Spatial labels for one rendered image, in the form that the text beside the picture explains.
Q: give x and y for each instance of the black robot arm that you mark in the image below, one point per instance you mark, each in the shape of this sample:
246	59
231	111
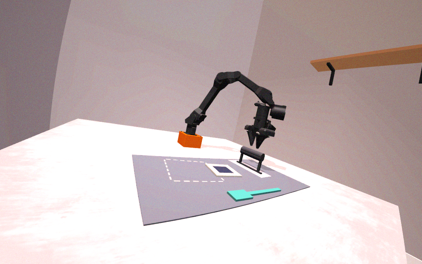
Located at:
221	81

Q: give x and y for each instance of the dark grey mat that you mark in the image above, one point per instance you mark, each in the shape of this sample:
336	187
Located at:
162	199

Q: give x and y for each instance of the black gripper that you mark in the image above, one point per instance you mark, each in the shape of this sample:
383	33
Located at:
259	126

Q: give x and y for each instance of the cream square tile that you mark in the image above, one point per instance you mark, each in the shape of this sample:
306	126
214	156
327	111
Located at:
223	170

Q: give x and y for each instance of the teal flat trowel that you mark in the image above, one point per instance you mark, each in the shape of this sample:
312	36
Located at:
241	195

